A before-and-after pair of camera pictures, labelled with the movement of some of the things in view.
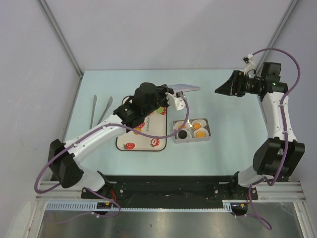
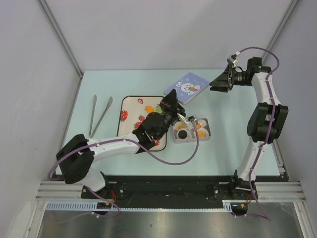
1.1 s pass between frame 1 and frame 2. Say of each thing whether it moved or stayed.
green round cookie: stayed
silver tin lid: moved
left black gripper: moved
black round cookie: stayed
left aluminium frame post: stayed
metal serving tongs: stayed
